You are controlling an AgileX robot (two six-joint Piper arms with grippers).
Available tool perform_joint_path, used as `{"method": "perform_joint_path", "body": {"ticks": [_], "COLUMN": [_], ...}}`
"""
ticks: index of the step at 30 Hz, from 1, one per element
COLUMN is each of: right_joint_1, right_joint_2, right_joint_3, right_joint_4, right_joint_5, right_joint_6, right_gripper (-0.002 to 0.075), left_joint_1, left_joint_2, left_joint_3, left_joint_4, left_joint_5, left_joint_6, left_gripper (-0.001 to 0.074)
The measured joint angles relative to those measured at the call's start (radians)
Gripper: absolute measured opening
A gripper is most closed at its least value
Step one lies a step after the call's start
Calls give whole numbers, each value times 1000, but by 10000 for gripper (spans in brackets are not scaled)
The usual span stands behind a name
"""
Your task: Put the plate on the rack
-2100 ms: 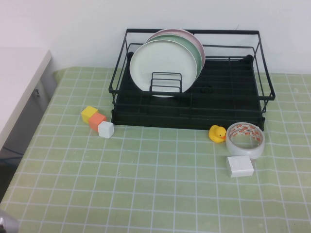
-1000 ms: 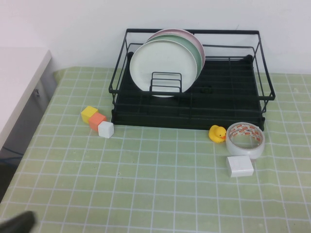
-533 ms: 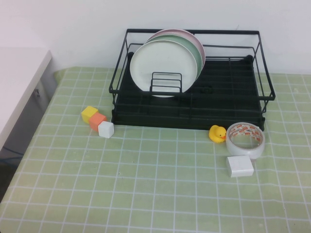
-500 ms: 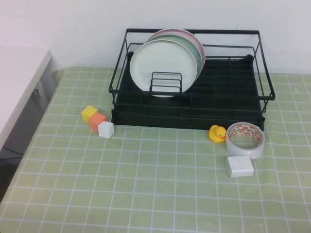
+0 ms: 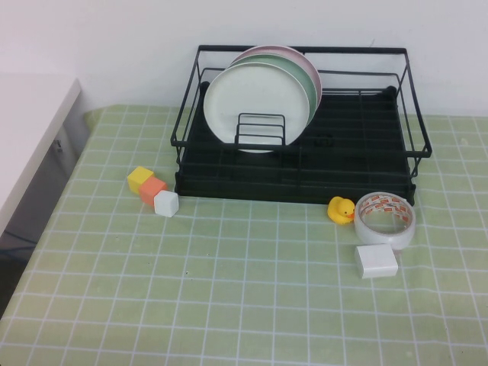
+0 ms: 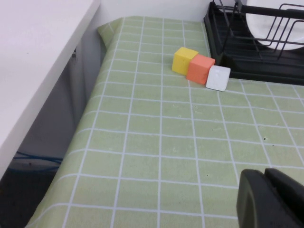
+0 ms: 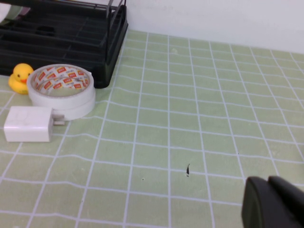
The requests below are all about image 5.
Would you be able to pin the white plate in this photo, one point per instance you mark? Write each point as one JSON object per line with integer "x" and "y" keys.
{"x": 255, "y": 95}

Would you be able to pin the pink plate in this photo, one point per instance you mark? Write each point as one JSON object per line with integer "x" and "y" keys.
{"x": 307, "y": 62}

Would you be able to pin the white rectangular block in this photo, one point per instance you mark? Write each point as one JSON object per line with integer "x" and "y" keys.
{"x": 375, "y": 262}

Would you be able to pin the white side table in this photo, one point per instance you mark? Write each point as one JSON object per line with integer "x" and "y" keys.
{"x": 30, "y": 126}

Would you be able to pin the green checked tablecloth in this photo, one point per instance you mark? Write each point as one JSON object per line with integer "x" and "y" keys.
{"x": 244, "y": 286}

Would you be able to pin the clear tape roll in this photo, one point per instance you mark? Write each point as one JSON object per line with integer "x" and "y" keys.
{"x": 381, "y": 238}

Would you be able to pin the yellow rubber duck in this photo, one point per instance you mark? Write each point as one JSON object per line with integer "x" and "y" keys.
{"x": 339, "y": 211}

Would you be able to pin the white cube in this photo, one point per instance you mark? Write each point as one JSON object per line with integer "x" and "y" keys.
{"x": 165, "y": 204}

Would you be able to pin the pale green plate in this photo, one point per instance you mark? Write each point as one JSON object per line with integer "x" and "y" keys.
{"x": 289, "y": 65}

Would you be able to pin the orange cube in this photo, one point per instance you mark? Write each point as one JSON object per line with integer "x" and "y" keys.
{"x": 151, "y": 188}

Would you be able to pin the yellow cube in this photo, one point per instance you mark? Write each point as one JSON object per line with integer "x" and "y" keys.
{"x": 139, "y": 177}

